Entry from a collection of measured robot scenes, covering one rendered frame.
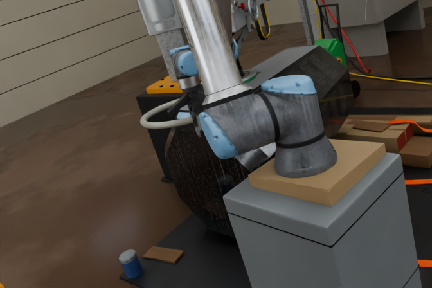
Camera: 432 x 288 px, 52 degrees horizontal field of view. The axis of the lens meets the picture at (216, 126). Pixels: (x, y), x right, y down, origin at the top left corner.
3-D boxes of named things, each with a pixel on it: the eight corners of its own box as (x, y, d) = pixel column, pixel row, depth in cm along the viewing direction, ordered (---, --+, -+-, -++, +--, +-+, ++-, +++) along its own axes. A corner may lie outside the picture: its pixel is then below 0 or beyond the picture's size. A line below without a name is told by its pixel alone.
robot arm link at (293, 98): (334, 130, 128) (321, 72, 123) (280, 150, 125) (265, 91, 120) (310, 120, 143) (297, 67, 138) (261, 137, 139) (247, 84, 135)
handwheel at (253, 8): (247, 21, 272) (240, -4, 267) (262, 17, 267) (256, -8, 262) (239, 27, 259) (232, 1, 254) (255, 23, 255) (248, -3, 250)
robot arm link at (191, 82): (177, 80, 180) (176, 76, 189) (180, 92, 181) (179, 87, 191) (198, 74, 180) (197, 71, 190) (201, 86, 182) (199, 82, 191)
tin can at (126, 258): (128, 281, 255) (119, 263, 250) (125, 271, 264) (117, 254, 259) (144, 273, 257) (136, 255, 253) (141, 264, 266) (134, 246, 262)
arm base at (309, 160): (351, 155, 133) (344, 125, 130) (305, 183, 124) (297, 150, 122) (306, 146, 149) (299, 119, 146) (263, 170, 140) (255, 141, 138)
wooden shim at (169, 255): (143, 258, 271) (142, 256, 271) (153, 247, 279) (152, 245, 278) (175, 263, 257) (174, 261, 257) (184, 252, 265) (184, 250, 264)
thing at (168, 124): (171, 102, 244) (170, 96, 243) (255, 89, 222) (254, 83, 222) (121, 134, 202) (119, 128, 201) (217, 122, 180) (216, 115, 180)
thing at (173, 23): (139, 38, 329) (119, -18, 315) (171, 24, 351) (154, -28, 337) (170, 33, 305) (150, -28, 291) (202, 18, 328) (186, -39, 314)
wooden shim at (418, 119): (393, 124, 323) (392, 122, 323) (396, 117, 330) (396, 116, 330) (430, 124, 307) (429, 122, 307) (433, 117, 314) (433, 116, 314)
